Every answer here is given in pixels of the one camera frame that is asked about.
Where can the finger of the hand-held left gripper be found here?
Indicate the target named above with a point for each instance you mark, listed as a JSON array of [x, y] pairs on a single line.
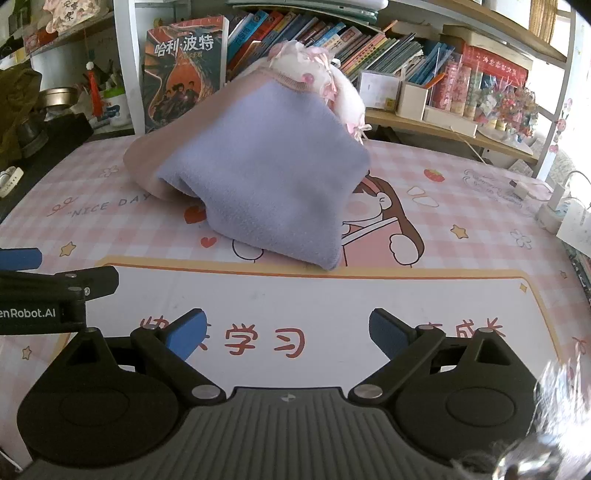
[[21, 258], [92, 281]]

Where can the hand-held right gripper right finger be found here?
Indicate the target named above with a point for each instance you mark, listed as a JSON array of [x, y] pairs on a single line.
[[390, 334]]

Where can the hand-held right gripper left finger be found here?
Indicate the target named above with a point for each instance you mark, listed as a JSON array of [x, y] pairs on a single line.
[[187, 334]]

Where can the purple and pink sweater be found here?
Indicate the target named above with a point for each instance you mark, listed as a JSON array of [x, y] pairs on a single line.
[[268, 175]]

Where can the white wristwatch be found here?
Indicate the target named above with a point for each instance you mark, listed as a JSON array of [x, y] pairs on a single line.
[[9, 182]]

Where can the black mat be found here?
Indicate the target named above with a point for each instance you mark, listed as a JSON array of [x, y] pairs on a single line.
[[51, 161]]

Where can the pink checked cartoon desk mat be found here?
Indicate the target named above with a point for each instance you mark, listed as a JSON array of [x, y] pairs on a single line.
[[461, 221]]

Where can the olive green bag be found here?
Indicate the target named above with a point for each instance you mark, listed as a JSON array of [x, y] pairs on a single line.
[[18, 110]]

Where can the white pen cup green lid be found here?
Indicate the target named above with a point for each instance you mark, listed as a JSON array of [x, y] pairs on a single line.
[[115, 108]]

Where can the red tassel charm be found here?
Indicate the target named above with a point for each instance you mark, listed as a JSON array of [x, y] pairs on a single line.
[[94, 87]]

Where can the clear crinkled plastic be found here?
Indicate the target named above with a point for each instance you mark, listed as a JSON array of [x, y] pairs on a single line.
[[563, 415]]

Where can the white charger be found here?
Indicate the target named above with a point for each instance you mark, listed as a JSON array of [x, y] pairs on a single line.
[[521, 190]]

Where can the bundle of pens and brushes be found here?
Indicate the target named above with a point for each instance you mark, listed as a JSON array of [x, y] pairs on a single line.
[[108, 76]]

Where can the white wooden bookshelf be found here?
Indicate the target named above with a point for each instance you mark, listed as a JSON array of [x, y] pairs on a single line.
[[127, 69]]

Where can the white paper card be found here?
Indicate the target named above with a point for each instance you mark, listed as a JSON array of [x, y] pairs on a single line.
[[577, 226]]

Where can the flat white book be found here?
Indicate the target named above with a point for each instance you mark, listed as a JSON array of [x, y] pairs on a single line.
[[450, 121]]

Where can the dragon cover book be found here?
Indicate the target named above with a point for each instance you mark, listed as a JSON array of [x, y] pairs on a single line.
[[184, 78]]

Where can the beige pen box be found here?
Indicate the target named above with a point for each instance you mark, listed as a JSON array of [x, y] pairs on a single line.
[[413, 99]]

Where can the small white box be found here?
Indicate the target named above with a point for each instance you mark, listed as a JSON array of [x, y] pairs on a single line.
[[377, 90]]

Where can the floral pouch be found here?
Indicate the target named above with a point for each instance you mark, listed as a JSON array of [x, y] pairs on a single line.
[[76, 14]]

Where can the row of colourful trinket jars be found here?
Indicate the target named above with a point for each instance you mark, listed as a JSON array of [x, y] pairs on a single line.
[[498, 101]]

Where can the white pink plush bunny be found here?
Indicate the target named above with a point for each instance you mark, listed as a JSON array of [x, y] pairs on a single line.
[[309, 64]]

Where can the red box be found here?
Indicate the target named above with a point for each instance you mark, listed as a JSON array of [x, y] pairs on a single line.
[[496, 64]]

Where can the row of colourful books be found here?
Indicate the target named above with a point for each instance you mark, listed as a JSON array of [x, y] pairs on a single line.
[[351, 46]]

